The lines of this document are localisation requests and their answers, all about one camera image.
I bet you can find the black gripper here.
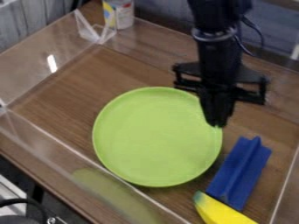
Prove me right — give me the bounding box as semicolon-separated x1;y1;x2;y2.
172;31;268;127

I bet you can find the black cable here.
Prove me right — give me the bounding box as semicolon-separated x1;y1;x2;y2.
0;198;51;224

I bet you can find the white labelled can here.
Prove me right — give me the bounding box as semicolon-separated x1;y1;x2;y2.
101;0;135;30

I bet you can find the clear acrylic enclosure wall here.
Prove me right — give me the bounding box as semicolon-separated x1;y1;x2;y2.
0;5;299;224

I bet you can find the blue star-shaped block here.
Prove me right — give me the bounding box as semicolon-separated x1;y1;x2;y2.
206;136;272;211

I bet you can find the yellow green banana toy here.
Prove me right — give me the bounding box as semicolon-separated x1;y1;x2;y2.
194;191;258;224

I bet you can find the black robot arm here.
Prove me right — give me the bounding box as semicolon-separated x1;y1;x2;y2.
172;0;268;127

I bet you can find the green round plate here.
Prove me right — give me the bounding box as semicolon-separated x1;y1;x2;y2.
92;87;222;187

